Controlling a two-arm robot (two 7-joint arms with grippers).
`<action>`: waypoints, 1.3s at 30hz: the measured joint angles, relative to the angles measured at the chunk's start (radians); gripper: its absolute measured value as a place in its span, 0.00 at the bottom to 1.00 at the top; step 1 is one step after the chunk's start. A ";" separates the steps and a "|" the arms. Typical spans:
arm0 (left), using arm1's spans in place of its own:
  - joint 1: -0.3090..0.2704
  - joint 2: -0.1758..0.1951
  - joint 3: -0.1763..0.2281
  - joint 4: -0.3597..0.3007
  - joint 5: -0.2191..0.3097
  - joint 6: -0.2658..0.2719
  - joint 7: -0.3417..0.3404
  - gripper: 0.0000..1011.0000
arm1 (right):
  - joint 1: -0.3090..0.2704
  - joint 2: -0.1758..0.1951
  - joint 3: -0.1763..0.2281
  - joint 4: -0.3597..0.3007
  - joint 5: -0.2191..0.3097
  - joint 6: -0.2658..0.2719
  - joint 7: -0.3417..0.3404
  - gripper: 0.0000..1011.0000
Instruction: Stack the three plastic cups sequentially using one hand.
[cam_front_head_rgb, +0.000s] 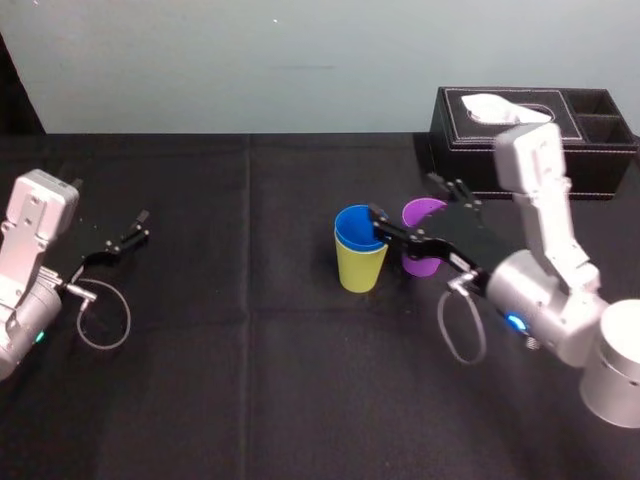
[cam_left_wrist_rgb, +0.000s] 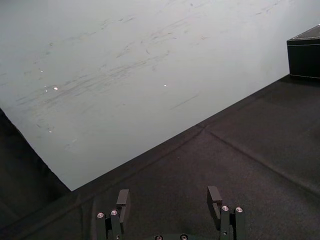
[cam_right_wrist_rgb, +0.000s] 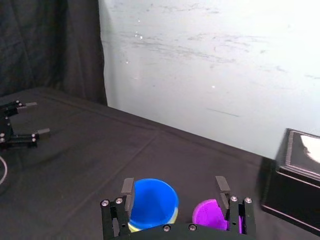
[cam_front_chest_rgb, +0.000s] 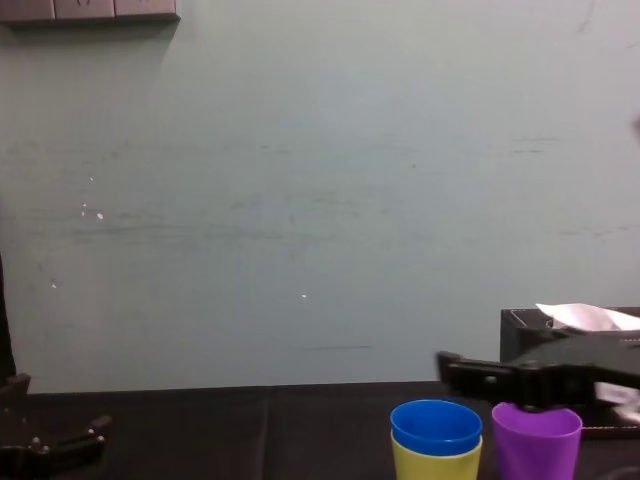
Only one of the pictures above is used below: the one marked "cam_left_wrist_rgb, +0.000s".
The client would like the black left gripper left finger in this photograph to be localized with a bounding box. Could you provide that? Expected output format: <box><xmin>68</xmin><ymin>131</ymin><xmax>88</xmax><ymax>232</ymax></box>
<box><xmin>96</xmin><ymin>188</ymin><xmax>130</xmax><ymax>240</ymax></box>

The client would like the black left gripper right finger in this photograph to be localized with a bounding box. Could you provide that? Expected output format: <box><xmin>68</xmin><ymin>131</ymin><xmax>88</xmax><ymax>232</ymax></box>
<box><xmin>206</xmin><ymin>185</ymin><xmax>247</xmax><ymax>240</ymax></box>

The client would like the black table cloth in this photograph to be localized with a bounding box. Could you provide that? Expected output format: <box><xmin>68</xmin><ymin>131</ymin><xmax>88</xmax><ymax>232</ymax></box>
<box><xmin>0</xmin><ymin>74</ymin><xmax>320</xmax><ymax>240</ymax></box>

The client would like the black box with white stitching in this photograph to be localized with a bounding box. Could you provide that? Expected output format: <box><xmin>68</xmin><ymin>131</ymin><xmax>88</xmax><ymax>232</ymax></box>
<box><xmin>286</xmin><ymin>24</ymin><xmax>320</xmax><ymax>80</ymax></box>

